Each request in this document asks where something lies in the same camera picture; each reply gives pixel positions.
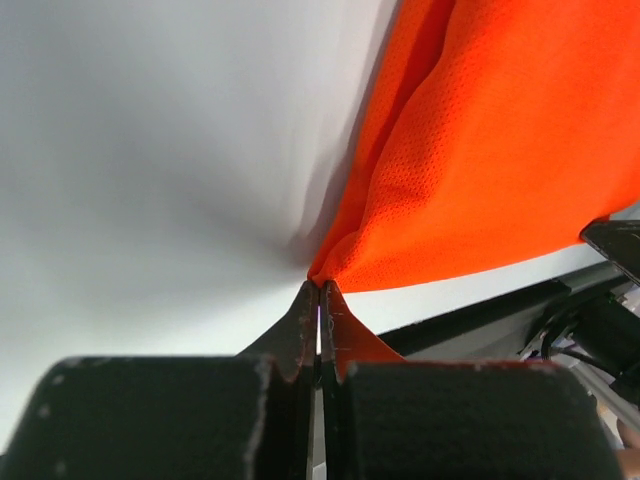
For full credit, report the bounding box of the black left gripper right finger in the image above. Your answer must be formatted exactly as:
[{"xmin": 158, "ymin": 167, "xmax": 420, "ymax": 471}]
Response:
[{"xmin": 319, "ymin": 282, "xmax": 623, "ymax": 479}]

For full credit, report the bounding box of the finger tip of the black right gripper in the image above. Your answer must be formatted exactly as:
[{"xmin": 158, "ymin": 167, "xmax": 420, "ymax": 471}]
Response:
[{"xmin": 580, "ymin": 220, "xmax": 640, "ymax": 285}]

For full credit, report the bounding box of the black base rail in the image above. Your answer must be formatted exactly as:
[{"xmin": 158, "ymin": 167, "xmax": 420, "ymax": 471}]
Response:
[{"xmin": 380, "ymin": 263, "xmax": 631, "ymax": 361}]

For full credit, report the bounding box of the orange polo t-shirt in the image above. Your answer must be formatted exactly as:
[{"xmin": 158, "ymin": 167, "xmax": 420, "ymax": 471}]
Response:
[{"xmin": 305, "ymin": 0, "xmax": 640, "ymax": 363}]

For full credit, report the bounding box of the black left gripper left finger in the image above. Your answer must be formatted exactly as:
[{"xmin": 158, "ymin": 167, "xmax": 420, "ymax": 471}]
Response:
[{"xmin": 1, "ymin": 283, "xmax": 319, "ymax": 479}]

